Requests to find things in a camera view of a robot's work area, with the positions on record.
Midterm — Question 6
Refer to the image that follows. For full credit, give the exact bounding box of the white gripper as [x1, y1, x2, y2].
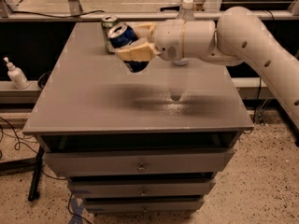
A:
[115, 20, 184, 62]

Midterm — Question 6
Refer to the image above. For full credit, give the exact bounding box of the blue pepsi can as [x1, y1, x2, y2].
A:
[107, 22, 149, 73]

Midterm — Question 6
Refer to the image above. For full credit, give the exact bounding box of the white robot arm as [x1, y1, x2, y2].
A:
[116, 7, 299, 126]

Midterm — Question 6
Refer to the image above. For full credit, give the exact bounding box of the green soda can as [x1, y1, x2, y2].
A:
[101, 15, 119, 53]

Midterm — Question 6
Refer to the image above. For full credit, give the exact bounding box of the clear plastic water bottle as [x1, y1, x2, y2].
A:
[173, 0, 195, 66]

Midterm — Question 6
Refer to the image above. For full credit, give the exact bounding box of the grey drawer cabinet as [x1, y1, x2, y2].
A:
[24, 23, 252, 203]

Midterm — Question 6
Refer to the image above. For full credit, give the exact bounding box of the white pump dispenser bottle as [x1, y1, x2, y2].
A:
[4, 57, 29, 90]

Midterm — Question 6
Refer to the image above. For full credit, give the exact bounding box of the top grey drawer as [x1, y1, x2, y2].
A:
[44, 148, 235, 176]

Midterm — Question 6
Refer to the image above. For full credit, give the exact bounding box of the grey drawer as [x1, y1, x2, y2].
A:
[68, 178, 216, 198]
[44, 148, 235, 176]
[84, 197, 204, 213]

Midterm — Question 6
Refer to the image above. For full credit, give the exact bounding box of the middle grey drawer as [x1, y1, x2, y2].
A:
[68, 178, 216, 198]

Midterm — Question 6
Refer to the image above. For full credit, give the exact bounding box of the bottom grey drawer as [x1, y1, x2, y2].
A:
[84, 197, 204, 213]

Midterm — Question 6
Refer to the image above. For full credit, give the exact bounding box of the black stand leg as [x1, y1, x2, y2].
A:
[28, 147, 44, 202]

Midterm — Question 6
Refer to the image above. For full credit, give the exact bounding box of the metal frame rail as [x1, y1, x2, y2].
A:
[0, 10, 293, 22]

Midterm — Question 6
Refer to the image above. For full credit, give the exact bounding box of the black floor cable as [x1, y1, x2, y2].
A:
[0, 116, 68, 181]

